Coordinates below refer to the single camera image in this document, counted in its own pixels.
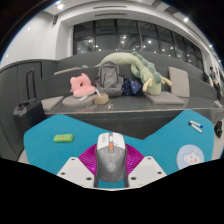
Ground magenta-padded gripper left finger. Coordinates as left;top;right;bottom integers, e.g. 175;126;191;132
56;143;99;189

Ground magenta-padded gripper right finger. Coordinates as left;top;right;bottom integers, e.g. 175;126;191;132
124;143;167;189

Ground grey computer mouse orange accents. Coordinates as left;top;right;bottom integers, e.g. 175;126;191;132
94;131;128;184

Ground round light blue mouse pad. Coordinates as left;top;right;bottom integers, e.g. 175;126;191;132
175;144;205;171

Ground green rectangular eraser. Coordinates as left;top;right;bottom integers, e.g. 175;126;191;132
53;133;75;144

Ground white marker black cap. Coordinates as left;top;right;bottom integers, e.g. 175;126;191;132
188;122;203;134

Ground white marker blue cap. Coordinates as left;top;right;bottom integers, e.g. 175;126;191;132
189;120;204;129

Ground round grey seat cushion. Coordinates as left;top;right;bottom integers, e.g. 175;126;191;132
61;94;98;108

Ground flat light grey cushion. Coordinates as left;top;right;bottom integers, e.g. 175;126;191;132
40;95;65;112

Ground flat grey seat cushion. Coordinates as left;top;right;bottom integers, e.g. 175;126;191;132
143;91;185;106

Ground black bag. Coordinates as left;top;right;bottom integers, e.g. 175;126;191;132
213;120;223;139

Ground dark blue patterned bag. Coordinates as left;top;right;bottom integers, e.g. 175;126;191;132
121;78;144;97

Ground pink plush toy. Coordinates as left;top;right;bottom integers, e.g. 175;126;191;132
69;72;97;98

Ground upright grey square cushion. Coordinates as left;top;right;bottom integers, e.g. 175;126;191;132
167;66;191;98

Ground grey backpack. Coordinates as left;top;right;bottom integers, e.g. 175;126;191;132
94;60;125;98

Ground green dragon plush toy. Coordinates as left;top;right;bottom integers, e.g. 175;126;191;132
96;50;173;96

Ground person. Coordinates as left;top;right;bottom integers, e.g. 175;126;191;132
209;66;222;101

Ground ceiling lights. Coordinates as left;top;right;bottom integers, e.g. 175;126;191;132
54;1;216;51

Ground dark glass window wall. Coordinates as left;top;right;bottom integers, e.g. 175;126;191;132
72;18;203;71

